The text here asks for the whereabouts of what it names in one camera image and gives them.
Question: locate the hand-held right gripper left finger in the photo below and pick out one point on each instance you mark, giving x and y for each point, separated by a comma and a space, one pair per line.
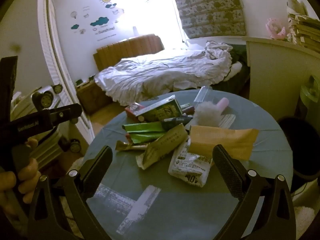
97, 170

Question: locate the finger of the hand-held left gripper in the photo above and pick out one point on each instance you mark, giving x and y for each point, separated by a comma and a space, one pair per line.
8, 87
67, 112

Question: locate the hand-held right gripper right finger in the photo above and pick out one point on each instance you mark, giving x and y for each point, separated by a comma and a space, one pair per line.
227, 172

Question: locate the white plastic mailing bag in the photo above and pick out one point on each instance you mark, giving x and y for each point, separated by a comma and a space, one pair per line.
187, 170

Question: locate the black trash bin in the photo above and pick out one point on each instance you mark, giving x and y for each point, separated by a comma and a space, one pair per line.
300, 140

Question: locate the person's left hand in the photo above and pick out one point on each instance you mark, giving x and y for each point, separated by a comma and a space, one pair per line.
28, 177

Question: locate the white wheeled suitcase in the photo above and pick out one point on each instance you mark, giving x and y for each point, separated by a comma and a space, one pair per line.
25, 105

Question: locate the wooden nightstand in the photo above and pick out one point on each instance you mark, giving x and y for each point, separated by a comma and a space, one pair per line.
92, 97

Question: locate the brown paper envelope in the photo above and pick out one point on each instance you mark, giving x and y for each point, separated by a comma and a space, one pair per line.
225, 136

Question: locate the gold foil wrapper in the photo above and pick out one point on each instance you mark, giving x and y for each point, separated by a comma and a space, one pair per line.
130, 146

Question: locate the green snack wrapper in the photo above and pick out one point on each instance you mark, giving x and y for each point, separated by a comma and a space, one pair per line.
145, 137
143, 127

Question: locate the red snack packet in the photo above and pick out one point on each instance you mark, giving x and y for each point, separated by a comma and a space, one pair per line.
133, 110

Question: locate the beige paper wrapper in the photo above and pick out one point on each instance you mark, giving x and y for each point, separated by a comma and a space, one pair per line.
162, 145

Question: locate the dark snack packet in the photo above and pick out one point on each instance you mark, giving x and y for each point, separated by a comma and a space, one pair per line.
175, 122

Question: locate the clear plastic box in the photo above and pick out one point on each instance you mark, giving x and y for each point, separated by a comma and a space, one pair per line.
202, 95

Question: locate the green carton box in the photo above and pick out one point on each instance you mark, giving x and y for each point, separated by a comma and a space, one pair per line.
162, 110

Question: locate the white fluffy rug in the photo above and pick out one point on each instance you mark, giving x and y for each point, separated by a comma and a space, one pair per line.
303, 220

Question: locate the brown padded headboard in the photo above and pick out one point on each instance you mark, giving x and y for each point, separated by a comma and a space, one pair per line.
130, 47

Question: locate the white crumpled duvet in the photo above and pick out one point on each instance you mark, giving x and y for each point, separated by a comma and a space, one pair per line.
155, 75

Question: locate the white cabinet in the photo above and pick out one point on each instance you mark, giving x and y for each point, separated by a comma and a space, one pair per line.
272, 75

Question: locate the green cylindrical appliance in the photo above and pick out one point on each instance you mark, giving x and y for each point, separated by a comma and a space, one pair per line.
310, 97

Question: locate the pink plush toy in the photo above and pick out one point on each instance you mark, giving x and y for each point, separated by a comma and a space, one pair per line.
275, 28

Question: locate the stack of books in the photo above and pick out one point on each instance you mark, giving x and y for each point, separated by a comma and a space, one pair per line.
305, 30

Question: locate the floral patterned window blind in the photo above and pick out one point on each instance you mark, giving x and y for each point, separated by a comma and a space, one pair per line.
210, 10

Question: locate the group of wall stickers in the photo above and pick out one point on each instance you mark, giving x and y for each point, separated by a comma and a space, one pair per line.
100, 21

